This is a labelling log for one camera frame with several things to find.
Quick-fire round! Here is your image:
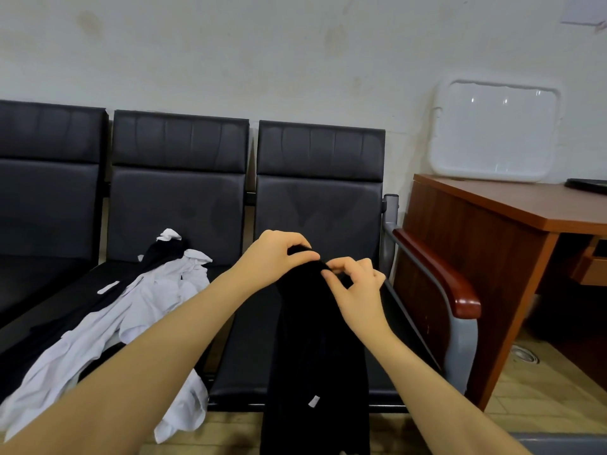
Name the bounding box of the pile of clothes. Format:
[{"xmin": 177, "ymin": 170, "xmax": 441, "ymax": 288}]
[{"xmin": 0, "ymin": 227, "xmax": 216, "ymax": 446}]

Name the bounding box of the brown wooden bench armrest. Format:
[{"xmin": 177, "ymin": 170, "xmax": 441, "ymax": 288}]
[{"xmin": 391, "ymin": 227, "xmax": 484, "ymax": 321}]

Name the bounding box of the person's left forearm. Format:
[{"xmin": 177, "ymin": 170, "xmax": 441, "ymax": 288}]
[{"xmin": 0, "ymin": 272, "xmax": 255, "ymax": 455}]

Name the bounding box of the person's right forearm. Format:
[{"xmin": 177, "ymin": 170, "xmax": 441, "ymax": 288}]
[{"xmin": 360, "ymin": 322, "xmax": 532, "ymax": 455}]

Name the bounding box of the brown wooden desk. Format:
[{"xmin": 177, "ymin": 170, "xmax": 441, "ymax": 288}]
[{"xmin": 393, "ymin": 173, "xmax": 607, "ymax": 411}]

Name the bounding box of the black board green print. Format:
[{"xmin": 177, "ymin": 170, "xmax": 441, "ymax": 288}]
[{"xmin": 565, "ymin": 177, "xmax": 607, "ymax": 196}]

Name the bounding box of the person's left hand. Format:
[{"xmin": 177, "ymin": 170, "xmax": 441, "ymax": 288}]
[{"xmin": 230, "ymin": 229, "xmax": 322, "ymax": 292}]

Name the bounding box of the white plastic tray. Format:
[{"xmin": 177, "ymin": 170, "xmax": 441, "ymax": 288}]
[{"xmin": 426, "ymin": 75, "xmax": 563, "ymax": 184}]

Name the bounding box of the white paper wall sign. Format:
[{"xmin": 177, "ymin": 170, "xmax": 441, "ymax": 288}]
[{"xmin": 561, "ymin": 0, "xmax": 607, "ymax": 30}]

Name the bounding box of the person's right hand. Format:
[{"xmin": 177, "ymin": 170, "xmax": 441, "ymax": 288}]
[{"xmin": 321, "ymin": 257, "xmax": 395, "ymax": 341}]

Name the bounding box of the black leather bench seat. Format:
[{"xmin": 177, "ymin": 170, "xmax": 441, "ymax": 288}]
[
  {"xmin": 0, "ymin": 109, "xmax": 254, "ymax": 377},
  {"xmin": 205, "ymin": 120, "xmax": 443, "ymax": 415},
  {"xmin": 0, "ymin": 99, "xmax": 111, "ymax": 330}
]

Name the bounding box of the grey plastic storage bin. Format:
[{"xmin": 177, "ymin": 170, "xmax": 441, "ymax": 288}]
[{"xmin": 507, "ymin": 431, "xmax": 607, "ymax": 455}]

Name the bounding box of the round metal floor drain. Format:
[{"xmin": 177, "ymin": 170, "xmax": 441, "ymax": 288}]
[{"xmin": 511, "ymin": 346, "xmax": 541, "ymax": 365}]

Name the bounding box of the black garment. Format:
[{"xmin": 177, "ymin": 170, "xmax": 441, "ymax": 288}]
[{"xmin": 259, "ymin": 245, "xmax": 402, "ymax": 455}]

